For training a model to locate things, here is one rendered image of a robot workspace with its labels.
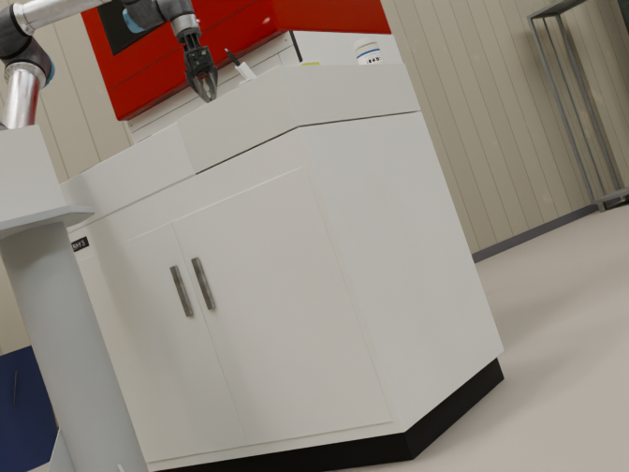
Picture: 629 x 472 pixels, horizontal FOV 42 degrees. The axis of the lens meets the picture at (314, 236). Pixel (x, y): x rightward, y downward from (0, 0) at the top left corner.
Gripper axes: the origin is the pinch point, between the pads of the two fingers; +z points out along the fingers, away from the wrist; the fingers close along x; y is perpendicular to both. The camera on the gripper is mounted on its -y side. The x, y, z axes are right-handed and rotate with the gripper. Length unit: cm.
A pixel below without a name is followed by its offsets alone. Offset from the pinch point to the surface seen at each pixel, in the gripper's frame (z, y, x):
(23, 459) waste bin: 94, -164, -117
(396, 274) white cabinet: 63, 36, 25
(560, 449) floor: 105, 74, 35
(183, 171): 20.5, 22.6, -15.1
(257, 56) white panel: -16.0, -27.7, 22.5
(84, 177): 9.3, -3.5, -40.6
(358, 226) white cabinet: 49, 43, 19
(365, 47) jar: 0.9, 12.0, 45.2
